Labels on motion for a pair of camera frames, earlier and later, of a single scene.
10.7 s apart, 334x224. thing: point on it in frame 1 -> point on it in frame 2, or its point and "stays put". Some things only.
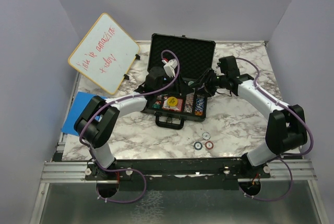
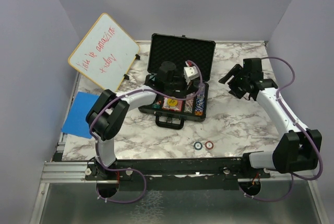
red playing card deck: (177, 107) stays put
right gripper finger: (204, 79) -> (234, 71)
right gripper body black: (218, 81) -> (238, 84)
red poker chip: (209, 145) stays put
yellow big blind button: (172, 101) stays put
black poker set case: (177, 66) stays put
